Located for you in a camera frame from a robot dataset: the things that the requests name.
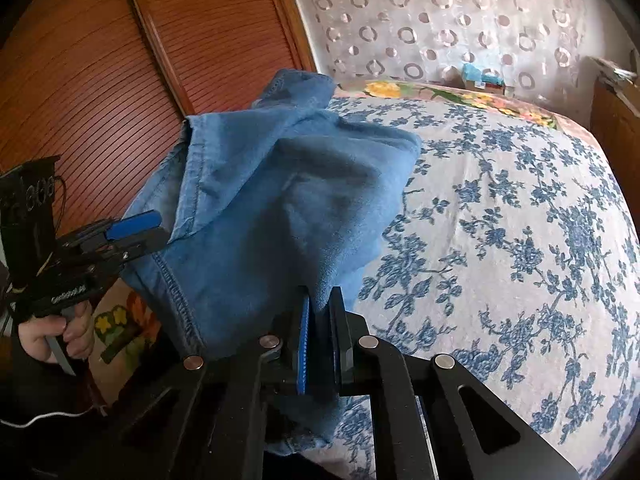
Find blue floral white sheet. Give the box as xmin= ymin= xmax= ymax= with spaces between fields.
xmin=331 ymin=96 xmax=639 ymax=479

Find circle patterned sheer curtain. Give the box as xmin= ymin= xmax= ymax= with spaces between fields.
xmin=296 ymin=0 xmax=632 ymax=121

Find wooden sideboard cabinet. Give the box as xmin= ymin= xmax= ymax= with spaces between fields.
xmin=591 ymin=78 xmax=639 ymax=200

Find blue denim jeans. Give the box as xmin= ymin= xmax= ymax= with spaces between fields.
xmin=119 ymin=68 xmax=424 ymax=456

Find person's left hand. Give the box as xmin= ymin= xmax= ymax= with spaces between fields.
xmin=17 ymin=301 xmax=94 ymax=363

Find cardboard box with blue cloth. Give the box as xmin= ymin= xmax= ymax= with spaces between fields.
xmin=461 ymin=63 xmax=514 ymax=96

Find wooden louvered wardrobe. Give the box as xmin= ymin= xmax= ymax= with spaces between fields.
xmin=1 ymin=0 xmax=314 ymax=232

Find stack of papers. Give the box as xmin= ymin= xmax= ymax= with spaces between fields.
xmin=589 ymin=56 xmax=638 ymax=90

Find floral bed cover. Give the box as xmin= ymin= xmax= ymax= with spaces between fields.
xmin=89 ymin=77 xmax=597 ymax=406

